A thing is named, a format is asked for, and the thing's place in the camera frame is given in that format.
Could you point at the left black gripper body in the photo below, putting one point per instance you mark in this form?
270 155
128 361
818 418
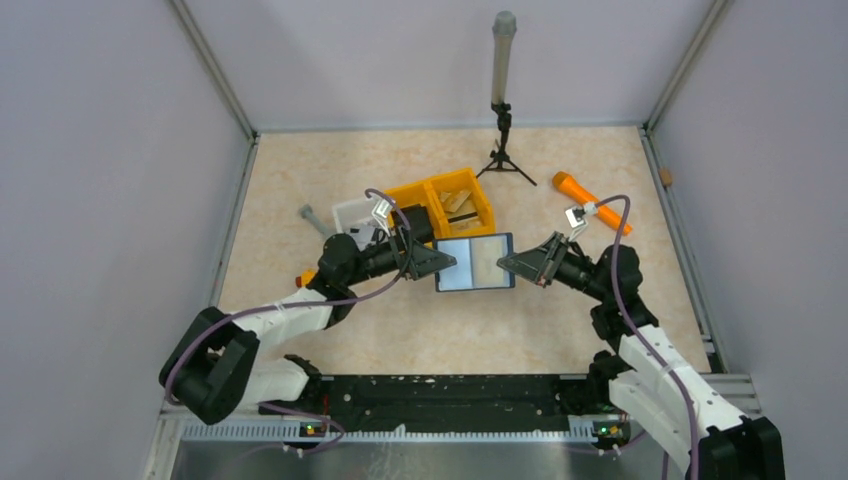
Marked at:
399 242

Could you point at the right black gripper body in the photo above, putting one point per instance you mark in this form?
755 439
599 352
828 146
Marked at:
556 259

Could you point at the blue leather card holder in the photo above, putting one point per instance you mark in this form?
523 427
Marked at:
459 278

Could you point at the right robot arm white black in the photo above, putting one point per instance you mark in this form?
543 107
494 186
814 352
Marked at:
645 376

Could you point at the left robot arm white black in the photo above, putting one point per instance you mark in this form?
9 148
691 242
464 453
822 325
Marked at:
212 370

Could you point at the black object in bin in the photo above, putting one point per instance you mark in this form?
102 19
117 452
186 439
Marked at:
418 218

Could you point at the yellow plastic bin left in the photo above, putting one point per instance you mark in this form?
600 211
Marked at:
422 193

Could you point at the yellow plastic bin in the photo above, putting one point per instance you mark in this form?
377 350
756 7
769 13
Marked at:
422 193
466 179

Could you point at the white plastic bin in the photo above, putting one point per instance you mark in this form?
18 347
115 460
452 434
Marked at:
355 218

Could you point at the wooden blocks in bin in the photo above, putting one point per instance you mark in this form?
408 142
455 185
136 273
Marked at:
460 210

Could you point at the yellow plastic bin right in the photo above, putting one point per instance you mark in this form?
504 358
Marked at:
466 179

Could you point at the grey plastic bolt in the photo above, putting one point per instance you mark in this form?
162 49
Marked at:
306 213

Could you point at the black tripod stand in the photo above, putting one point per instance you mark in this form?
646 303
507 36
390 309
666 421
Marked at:
500 160

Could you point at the small orange red toy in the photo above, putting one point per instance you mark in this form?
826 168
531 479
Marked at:
305 278

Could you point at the grey microphone on stand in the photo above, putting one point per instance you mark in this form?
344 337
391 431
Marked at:
504 30

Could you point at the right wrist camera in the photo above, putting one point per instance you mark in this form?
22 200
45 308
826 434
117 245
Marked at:
577 217

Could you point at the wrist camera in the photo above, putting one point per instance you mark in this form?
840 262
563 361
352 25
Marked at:
381 213
577 217

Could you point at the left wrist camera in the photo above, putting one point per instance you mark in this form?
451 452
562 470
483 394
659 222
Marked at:
381 213

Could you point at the small wooden piece on rail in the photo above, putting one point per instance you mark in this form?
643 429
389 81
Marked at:
666 177

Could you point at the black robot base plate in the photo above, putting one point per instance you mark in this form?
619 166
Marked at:
451 403

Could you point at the white cable duct strip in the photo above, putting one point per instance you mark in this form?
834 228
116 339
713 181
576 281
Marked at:
293 431

